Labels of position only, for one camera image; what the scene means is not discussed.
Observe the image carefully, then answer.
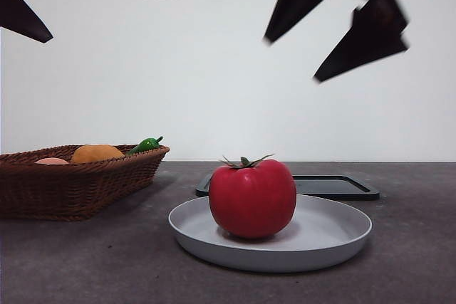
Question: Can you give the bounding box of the grey round plate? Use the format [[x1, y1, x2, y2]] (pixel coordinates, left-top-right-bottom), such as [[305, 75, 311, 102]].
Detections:
[[167, 194, 373, 273]]

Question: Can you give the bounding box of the pale pink round vegetable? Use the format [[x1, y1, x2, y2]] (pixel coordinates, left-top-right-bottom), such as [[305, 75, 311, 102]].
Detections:
[[34, 157, 70, 166]]

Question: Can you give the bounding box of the orange round fruit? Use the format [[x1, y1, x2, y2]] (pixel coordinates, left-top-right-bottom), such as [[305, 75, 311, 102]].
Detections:
[[71, 144, 125, 164]]

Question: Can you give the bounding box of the brown wicker basket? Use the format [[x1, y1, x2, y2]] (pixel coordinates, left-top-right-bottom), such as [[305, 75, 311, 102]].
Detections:
[[0, 144, 170, 222]]

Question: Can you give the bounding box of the green pepper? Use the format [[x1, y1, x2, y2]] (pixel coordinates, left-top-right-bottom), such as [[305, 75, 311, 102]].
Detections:
[[125, 135, 164, 157]]

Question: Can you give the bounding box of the black flat tray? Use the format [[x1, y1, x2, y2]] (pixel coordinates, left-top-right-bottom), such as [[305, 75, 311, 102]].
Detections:
[[195, 174, 380, 201]]

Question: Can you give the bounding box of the red tomato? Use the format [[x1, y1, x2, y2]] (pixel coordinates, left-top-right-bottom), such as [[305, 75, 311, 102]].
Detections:
[[208, 154, 298, 240]]

